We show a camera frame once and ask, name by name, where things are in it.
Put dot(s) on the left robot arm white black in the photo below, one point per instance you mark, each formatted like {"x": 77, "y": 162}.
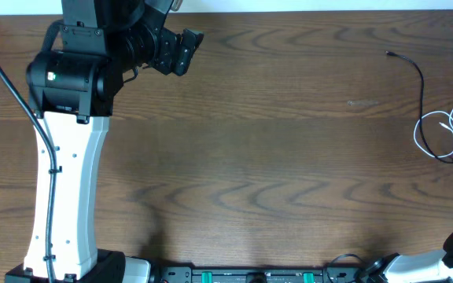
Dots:
{"x": 72, "y": 85}

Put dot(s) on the black mounting rail base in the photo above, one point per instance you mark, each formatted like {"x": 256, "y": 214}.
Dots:
{"x": 166, "y": 271}

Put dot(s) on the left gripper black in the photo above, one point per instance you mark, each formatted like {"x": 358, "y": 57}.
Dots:
{"x": 173, "y": 53}

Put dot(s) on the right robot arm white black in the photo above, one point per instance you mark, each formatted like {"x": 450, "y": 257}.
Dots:
{"x": 434, "y": 266}

